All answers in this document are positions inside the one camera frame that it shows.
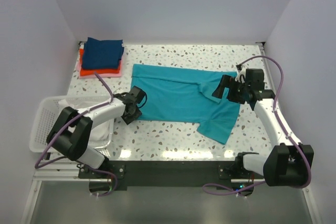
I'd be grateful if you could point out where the white t shirt in basket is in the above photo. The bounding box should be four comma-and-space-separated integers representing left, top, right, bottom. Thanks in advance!
58, 99, 110, 146

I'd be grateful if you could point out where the folded pink t shirt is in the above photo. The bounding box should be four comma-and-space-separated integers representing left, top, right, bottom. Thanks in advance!
77, 48, 123, 79

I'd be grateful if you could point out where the white plastic basket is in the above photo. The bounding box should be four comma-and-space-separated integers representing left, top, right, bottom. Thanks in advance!
29, 95, 114, 153

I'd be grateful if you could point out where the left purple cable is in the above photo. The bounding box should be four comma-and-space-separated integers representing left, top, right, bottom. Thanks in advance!
34, 71, 124, 198

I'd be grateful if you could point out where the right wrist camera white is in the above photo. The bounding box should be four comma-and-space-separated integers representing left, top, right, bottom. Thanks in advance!
235, 68, 247, 83

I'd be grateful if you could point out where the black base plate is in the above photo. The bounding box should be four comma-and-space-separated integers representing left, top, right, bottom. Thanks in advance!
77, 161, 262, 197

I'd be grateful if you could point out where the purple cable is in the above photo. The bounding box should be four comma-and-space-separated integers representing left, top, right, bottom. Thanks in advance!
34, 71, 124, 198
202, 55, 314, 198

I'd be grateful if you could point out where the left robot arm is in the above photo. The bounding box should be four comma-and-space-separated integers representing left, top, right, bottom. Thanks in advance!
46, 86, 148, 178

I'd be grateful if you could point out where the folded navy blue t shirt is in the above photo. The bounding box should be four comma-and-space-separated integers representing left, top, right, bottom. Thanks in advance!
81, 37, 124, 70

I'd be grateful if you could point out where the teal t shirt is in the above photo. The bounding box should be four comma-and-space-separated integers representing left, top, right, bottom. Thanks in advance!
131, 64, 240, 144

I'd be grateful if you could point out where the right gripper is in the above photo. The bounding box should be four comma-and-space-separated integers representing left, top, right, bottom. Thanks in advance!
212, 74, 250, 105

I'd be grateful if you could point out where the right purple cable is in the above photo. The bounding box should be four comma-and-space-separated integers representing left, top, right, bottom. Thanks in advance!
202, 55, 314, 198

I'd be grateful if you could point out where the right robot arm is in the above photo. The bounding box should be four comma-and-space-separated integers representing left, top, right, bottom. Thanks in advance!
212, 69, 314, 188

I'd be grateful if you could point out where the folded orange t shirt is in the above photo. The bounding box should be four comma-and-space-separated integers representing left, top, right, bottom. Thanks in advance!
79, 49, 123, 77

